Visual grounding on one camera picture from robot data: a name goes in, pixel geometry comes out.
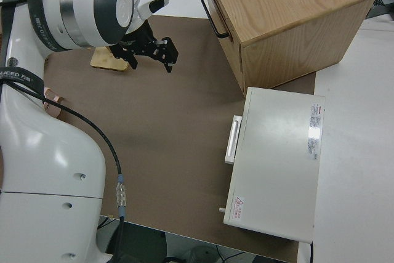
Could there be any black drawer handle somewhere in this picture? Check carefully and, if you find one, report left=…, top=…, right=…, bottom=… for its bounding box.
left=199, top=0, right=231, bottom=39

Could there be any black velcro strap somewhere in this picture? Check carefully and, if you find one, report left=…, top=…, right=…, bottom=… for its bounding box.
left=1, top=0, right=60, bottom=52
left=0, top=65, right=44, bottom=89

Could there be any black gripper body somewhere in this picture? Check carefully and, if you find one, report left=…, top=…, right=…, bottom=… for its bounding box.
left=111, top=21, right=158, bottom=60

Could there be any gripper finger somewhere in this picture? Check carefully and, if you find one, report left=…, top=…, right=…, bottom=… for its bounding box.
left=152, top=36, right=180, bottom=75
left=122, top=49, right=140, bottom=71

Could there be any cream toaster oven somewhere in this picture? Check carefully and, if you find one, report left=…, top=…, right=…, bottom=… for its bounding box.
left=222, top=86, right=327, bottom=245

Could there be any wooden mug tree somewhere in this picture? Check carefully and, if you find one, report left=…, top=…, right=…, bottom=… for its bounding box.
left=90, top=46, right=129, bottom=73

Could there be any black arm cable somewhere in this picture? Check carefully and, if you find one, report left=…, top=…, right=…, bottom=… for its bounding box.
left=0, top=0, right=129, bottom=263

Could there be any toaster oven door handle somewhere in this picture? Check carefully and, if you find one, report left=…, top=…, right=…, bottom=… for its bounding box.
left=224, top=115, right=244, bottom=166

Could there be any wooden drawer cabinet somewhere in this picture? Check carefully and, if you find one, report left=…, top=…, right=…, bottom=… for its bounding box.
left=199, top=0, right=379, bottom=92

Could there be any brown table mat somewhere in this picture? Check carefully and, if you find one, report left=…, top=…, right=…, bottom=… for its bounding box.
left=42, top=15, right=318, bottom=263

